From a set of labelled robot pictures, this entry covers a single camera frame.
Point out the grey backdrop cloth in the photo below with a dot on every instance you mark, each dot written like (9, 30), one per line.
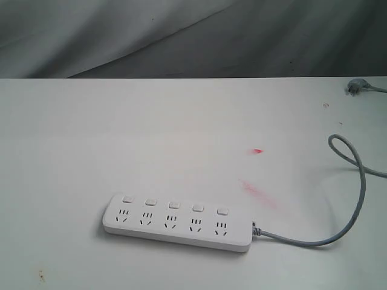
(192, 39)

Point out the grey wall plug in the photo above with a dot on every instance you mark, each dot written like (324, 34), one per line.
(355, 86)

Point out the white five-outlet power strip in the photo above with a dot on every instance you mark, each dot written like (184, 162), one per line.
(193, 223)

